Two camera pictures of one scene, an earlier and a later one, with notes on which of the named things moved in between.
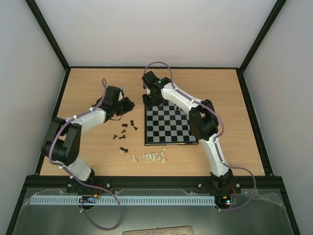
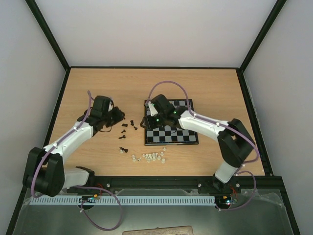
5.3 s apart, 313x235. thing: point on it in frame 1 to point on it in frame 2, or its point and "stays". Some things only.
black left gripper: [129, 106] to [120, 116]
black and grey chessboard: [167, 125] stays
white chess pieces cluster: [153, 156] stays
